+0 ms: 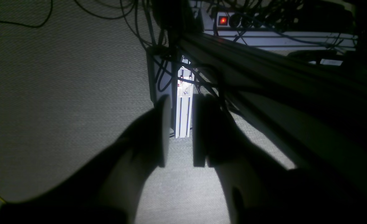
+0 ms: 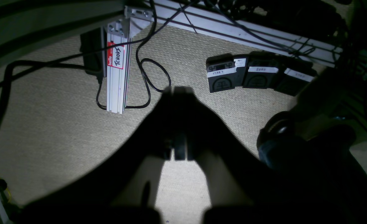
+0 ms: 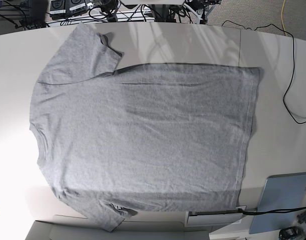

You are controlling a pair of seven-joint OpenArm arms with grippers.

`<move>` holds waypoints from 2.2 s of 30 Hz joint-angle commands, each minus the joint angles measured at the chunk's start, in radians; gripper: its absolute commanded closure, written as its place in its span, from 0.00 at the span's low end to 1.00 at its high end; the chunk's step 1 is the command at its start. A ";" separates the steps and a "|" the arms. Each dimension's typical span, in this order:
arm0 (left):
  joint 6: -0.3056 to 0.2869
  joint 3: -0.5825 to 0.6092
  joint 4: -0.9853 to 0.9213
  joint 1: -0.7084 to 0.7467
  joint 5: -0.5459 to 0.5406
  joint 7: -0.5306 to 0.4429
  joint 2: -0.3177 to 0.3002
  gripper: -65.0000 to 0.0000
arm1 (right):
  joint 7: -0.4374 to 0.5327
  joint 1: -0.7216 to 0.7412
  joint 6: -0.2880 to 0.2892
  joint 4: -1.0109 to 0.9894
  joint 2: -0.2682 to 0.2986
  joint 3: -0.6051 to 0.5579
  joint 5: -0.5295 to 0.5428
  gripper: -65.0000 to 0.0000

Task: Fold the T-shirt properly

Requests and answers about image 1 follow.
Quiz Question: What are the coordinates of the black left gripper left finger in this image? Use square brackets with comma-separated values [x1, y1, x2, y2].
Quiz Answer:
[0, 95, 171, 224]

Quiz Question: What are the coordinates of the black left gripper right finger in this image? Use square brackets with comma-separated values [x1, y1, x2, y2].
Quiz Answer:
[193, 95, 367, 224]

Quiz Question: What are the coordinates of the aluminium extrusion table leg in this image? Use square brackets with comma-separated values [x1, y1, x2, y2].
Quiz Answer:
[174, 66, 194, 138]

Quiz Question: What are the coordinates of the white power strip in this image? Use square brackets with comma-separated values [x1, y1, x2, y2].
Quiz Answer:
[200, 9, 358, 52]

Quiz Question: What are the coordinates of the black cable on floor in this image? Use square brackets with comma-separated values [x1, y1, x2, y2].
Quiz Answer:
[0, 0, 54, 28]

